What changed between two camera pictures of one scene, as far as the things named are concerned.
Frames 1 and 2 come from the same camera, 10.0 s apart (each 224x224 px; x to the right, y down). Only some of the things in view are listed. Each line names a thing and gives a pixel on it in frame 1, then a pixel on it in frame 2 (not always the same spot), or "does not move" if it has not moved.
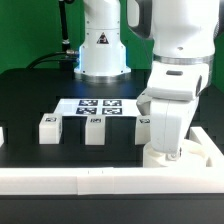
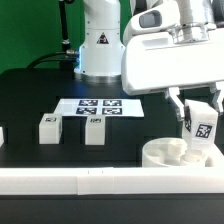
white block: x=50 y=128 does not move
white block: x=95 y=130 does not move
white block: x=142 y=129 → x=200 y=125
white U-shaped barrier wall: x=121 y=180 does not move
